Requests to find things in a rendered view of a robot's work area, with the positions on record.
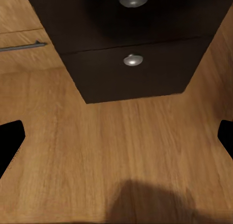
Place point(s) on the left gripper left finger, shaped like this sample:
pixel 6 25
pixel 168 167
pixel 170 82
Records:
pixel 11 137

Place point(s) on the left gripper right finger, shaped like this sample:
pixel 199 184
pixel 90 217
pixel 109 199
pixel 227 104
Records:
pixel 225 135

